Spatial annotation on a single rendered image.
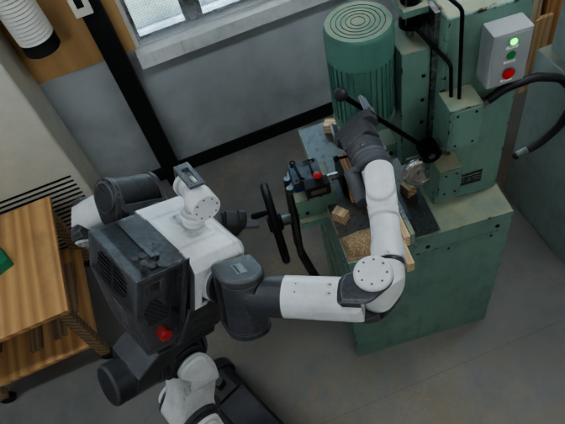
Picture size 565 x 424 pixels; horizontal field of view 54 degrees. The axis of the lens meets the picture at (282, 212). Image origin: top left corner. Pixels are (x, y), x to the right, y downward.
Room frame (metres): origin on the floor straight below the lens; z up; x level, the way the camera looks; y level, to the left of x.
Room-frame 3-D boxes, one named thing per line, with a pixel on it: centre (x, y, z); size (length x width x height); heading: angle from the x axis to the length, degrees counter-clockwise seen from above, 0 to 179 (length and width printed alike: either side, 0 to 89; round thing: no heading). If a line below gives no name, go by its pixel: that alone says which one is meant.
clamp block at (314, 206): (1.15, -0.11, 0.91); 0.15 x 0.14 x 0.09; 1
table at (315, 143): (1.15, -0.20, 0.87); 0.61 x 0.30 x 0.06; 1
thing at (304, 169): (1.14, -0.11, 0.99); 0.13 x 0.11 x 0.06; 1
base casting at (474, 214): (1.14, -0.43, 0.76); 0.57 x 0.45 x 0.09; 91
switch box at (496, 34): (1.01, -0.63, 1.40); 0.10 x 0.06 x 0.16; 91
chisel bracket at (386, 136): (1.14, -0.33, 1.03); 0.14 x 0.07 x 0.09; 91
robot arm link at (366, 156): (0.79, -0.22, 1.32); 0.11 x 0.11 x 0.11; 1
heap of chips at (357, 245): (0.90, -0.22, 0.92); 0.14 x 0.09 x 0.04; 91
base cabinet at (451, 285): (1.15, -0.43, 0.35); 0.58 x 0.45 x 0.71; 91
